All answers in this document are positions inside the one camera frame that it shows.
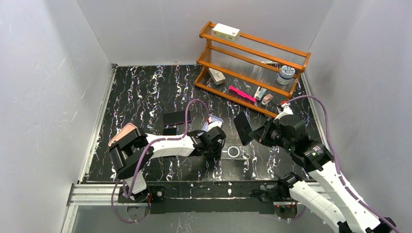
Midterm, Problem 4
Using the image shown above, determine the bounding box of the lilac phone case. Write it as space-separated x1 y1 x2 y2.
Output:
202 116 223 132

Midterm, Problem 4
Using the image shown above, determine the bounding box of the clear magsafe phone case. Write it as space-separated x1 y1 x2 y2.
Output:
221 144 250 161

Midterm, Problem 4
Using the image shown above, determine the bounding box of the black smartphone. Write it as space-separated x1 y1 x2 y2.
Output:
234 111 253 146

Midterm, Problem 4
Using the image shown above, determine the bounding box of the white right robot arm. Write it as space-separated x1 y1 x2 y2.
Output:
244 115 395 233

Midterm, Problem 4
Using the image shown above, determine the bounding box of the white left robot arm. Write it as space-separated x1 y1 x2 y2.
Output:
108 123 226 198

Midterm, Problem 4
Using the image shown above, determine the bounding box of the pink cased phone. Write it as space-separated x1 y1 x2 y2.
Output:
108 123 137 147

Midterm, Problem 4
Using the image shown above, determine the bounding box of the pink small stapler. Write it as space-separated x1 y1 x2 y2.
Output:
261 94 274 105

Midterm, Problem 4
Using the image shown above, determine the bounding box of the purple-edged smartphone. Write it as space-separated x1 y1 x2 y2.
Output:
162 111 191 126

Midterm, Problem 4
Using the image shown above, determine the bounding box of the light blue stapler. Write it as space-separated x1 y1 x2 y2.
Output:
254 86 267 101

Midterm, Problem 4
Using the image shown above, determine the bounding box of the pink comb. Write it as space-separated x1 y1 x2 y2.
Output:
229 85 257 103

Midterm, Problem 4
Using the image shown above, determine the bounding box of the blue white jar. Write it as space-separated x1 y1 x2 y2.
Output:
277 65 295 85

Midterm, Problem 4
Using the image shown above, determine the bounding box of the orange wooden shelf rack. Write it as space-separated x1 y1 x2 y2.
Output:
194 21 311 117

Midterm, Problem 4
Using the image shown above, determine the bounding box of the small grey box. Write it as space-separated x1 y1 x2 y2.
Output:
208 68 225 85

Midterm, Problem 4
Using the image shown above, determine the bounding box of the white cardboard box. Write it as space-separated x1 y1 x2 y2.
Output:
211 23 240 43

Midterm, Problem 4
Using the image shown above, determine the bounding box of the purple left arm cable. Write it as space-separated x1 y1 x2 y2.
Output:
110 99 210 224

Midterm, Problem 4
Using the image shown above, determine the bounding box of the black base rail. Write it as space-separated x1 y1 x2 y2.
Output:
115 181 299 218

